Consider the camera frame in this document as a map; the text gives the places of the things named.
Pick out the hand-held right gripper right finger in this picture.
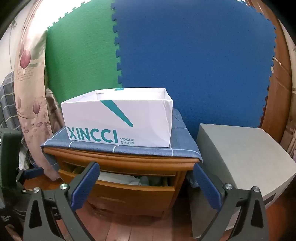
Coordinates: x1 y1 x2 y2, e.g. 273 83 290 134
193 163 270 241

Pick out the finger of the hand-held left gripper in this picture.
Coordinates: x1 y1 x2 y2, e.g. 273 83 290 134
16 167 45 186

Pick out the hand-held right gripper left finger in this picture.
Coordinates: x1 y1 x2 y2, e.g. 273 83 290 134
23 162 100 241

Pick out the wooden drawer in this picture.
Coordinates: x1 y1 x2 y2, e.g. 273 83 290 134
58 162 183 217

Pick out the white shoe box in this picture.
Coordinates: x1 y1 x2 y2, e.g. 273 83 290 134
60 88 173 148

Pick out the white printed cloth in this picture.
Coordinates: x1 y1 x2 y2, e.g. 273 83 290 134
18 146 31 172

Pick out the white garment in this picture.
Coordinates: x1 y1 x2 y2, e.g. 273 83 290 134
99 171 140 186

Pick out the grey foam block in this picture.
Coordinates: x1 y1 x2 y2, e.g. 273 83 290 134
190 123 296 239

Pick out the wooden nightstand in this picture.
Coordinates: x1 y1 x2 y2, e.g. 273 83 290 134
44 146 200 218

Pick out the pale green garment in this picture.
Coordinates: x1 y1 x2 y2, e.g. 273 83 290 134
139 176 167 187

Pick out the grey plaid cloth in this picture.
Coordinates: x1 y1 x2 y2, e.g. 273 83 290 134
0 71 26 139

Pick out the pink floral curtain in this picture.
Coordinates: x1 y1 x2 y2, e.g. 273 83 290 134
13 0 63 181

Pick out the brown satin cloth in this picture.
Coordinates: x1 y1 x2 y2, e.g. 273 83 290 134
45 88 65 133

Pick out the blue plaid cloth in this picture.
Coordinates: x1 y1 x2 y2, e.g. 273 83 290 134
40 108 204 188

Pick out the wooden door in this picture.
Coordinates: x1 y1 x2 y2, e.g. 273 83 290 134
245 0 295 144

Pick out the green foam mat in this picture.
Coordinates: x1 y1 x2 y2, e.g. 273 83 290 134
45 0 125 130

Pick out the blue foam mat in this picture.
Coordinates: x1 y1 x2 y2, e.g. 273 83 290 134
111 0 277 149

